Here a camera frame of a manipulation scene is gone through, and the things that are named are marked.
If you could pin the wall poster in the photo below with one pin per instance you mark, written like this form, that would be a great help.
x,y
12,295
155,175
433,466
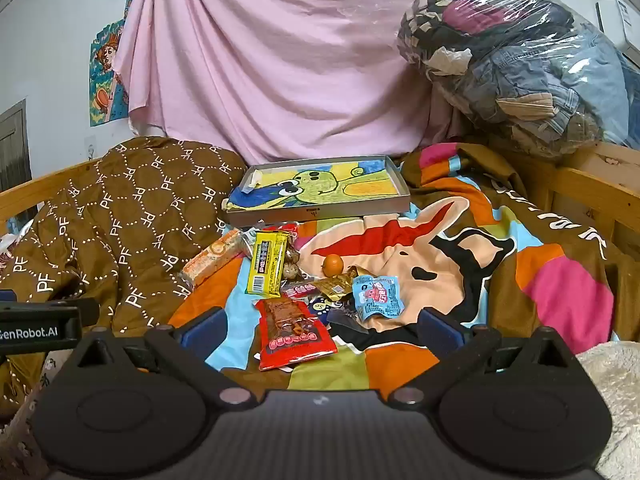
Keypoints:
x,y
102,85

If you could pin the pink candy packet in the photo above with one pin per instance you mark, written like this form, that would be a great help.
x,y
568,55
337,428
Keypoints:
x,y
300,290

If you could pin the wooden bed frame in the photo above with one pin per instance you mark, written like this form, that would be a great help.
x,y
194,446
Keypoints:
x,y
590,195

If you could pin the colourful crayon drawing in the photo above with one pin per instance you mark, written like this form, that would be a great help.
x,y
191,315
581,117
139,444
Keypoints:
x,y
325,180

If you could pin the white air conditioner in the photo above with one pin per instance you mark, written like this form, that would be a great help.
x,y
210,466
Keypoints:
x,y
620,20

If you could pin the light blue snack packet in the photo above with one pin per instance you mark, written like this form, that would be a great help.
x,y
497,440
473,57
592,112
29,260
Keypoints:
x,y
375,295

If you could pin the dark blue snack packet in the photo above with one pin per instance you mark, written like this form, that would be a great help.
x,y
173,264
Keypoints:
x,y
320,307

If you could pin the pink sheet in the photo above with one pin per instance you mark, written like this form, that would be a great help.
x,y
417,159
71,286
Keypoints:
x,y
280,60

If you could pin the yellow snack packet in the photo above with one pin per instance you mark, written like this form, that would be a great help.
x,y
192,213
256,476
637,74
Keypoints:
x,y
265,265

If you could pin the small orange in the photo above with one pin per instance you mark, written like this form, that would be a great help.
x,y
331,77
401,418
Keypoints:
x,y
332,265

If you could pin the clear bag of clothes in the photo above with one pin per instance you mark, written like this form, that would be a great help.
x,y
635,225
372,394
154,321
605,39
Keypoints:
x,y
525,75

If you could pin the brown patterned quilt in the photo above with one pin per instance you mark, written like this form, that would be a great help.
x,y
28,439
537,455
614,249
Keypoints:
x,y
125,210

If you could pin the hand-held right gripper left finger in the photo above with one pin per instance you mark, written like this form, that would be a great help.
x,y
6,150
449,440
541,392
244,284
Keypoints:
x,y
202,332

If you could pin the quail egg packet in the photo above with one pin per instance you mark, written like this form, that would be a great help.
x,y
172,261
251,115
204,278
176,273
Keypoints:
x,y
292,265

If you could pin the clear packet of dark snack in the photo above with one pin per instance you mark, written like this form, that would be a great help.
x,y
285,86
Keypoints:
x,y
350,320

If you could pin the white fluffy blanket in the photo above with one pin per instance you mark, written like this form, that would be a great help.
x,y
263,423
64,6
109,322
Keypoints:
x,y
615,390

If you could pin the floral cloth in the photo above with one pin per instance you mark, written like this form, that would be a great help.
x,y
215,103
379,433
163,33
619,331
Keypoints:
x,y
47,367

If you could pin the colourful printed blanket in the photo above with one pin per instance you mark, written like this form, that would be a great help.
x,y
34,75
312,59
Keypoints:
x,y
450,260

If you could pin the cardboard tray with cartoon drawing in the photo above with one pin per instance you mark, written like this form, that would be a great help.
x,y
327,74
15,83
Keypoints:
x,y
310,213

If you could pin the red snack packet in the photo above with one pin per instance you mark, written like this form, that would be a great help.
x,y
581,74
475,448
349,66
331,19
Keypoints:
x,y
290,335

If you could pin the orange cracker packet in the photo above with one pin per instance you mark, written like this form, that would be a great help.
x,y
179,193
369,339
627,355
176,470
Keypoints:
x,y
210,260

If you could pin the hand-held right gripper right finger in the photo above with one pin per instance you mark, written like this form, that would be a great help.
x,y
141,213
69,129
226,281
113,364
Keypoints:
x,y
440,332

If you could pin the gold snack packet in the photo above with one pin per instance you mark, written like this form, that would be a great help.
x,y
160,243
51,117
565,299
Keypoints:
x,y
335,285

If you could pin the clear green label snack packet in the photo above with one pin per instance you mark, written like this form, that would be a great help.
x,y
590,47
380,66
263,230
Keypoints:
x,y
250,242

